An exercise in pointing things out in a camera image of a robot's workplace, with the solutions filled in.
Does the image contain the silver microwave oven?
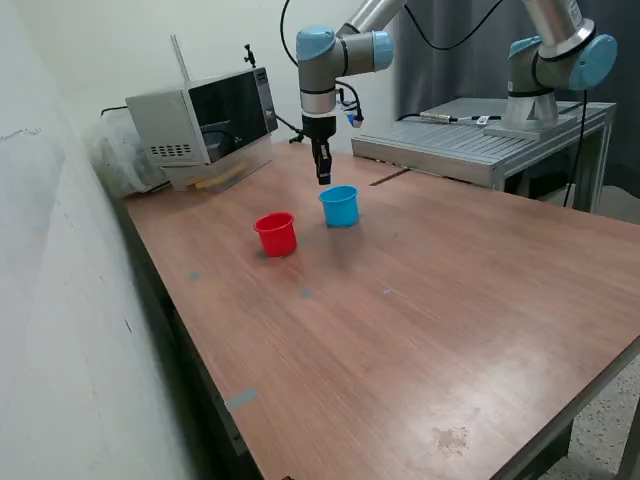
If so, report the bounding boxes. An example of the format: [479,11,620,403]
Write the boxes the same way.
[124,67,279,169]

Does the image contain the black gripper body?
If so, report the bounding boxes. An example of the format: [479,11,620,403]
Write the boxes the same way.
[301,114,337,145]

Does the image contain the cable with white connector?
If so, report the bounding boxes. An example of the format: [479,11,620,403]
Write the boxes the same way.
[397,112,504,126]

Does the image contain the black hanging cable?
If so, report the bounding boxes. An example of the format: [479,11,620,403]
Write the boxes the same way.
[563,87,591,208]

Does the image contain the blue cup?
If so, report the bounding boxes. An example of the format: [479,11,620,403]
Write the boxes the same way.
[318,184,361,229]

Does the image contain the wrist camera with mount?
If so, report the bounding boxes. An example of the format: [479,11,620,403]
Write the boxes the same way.
[333,82,366,129]

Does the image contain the thin white rod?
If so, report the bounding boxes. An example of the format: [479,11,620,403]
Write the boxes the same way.
[169,33,193,84]

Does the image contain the grey tape piece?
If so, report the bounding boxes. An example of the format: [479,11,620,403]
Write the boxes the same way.
[224,387,259,413]

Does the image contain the aluminium robot base platform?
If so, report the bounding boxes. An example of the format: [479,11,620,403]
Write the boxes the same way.
[350,97,617,212]

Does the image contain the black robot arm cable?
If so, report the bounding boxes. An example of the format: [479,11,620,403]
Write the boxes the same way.
[279,0,504,66]

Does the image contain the red cup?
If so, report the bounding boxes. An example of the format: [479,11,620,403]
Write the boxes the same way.
[253,211,298,258]

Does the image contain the wooden sticks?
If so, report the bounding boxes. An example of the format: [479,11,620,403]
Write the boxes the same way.
[185,167,247,192]

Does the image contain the dark tape strip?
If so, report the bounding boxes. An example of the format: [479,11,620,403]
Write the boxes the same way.
[369,168,412,187]

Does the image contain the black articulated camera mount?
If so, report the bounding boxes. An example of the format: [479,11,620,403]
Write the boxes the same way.
[243,43,308,146]

